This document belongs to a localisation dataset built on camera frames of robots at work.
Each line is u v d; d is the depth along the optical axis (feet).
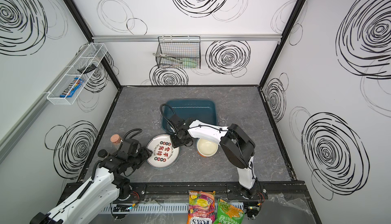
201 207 2.22
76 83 2.28
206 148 2.71
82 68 2.56
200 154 2.56
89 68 2.61
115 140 2.64
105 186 1.76
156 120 3.23
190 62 2.84
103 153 2.55
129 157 2.11
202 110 3.51
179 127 2.11
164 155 2.73
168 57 2.78
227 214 2.14
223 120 3.25
